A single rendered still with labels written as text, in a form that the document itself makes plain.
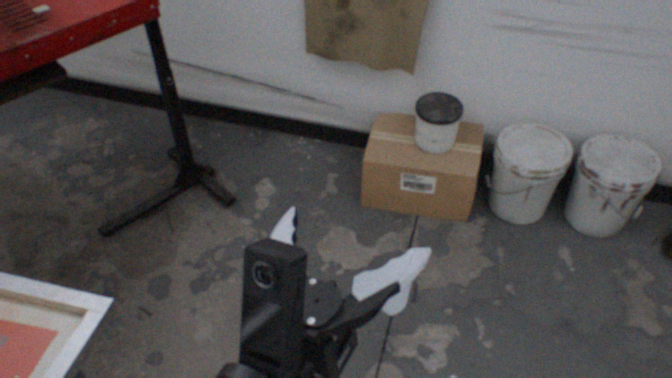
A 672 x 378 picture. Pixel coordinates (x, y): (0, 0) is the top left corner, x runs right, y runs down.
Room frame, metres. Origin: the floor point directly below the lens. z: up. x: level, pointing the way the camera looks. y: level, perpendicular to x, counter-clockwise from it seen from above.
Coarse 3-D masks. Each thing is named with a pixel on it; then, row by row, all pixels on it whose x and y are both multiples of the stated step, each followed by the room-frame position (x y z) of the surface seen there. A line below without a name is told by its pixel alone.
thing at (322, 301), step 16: (320, 288) 0.31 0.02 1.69; (336, 288) 0.31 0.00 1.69; (304, 304) 0.29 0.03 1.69; (320, 304) 0.29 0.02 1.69; (336, 304) 0.29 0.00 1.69; (304, 320) 0.28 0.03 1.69; (320, 320) 0.28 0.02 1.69; (304, 336) 0.27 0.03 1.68; (320, 336) 0.27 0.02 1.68; (336, 336) 0.28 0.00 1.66; (352, 336) 0.30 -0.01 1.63; (304, 352) 0.27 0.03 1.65; (320, 352) 0.26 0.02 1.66; (336, 352) 0.28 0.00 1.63; (352, 352) 0.29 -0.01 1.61; (224, 368) 0.24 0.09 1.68; (240, 368) 0.23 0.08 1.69; (304, 368) 0.26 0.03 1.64; (320, 368) 0.26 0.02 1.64; (336, 368) 0.27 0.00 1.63
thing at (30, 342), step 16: (0, 320) 0.74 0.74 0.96; (0, 336) 0.70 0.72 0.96; (16, 336) 0.70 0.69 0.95; (32, 336) 0.70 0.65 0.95; (48, 336) 0.70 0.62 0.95; (0, 352) 0.67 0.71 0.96; (16, 352) 0.67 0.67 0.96; (32, 352) 0.66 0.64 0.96; (0, 368) 0.63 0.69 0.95; (16, 368) 0.63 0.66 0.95; (32, 368) 0.63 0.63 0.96
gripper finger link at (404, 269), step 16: (400, 256) 0.34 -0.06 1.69; (416, 256) 0.34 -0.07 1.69; (368, 272) 0.33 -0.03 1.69; (384, 272) 0.33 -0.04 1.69; (400, 272) 0.32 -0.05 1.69; (416, 272) 0.33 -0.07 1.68; (352, 288) 0.31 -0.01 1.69; (368, 288) 0.31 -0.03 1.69; (400, 288) 0.31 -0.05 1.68; (400, 304) 0.32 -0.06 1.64
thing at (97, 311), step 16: (0, 288) 0.80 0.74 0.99; (16, 288) 0.80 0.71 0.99; (32, 288) 0.80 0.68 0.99; (48, 288) 0.80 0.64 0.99; (64, 288) 0.80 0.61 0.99; (48, 304) 0.77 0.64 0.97; (64, 304) 0.76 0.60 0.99; (80, 304) 0.76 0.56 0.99; (96, 304) 0.76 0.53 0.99; (112, 304) 0.76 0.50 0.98; (96, 320) 0.72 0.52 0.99; (80, 336) 0.68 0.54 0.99; (96, 336) 0.69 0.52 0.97; (64, 352) 0.64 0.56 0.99; (80, 352) 0.65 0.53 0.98; (64, 368) 0.61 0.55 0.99
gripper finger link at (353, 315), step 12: (384, 288) 0.31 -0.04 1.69; (396, 288) 0.31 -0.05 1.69; (348, 300) 0.30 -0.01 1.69; (372, 300) 0.30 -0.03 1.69; (384, 300) 0.30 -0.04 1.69; (348, 312) 0.29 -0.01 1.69; (360, 312) 0.28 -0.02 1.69; (372, 312) 0.29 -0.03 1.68; (336, 324) 0.27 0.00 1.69; (348, 324) 0.28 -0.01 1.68; (360, 324) 0.28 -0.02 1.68
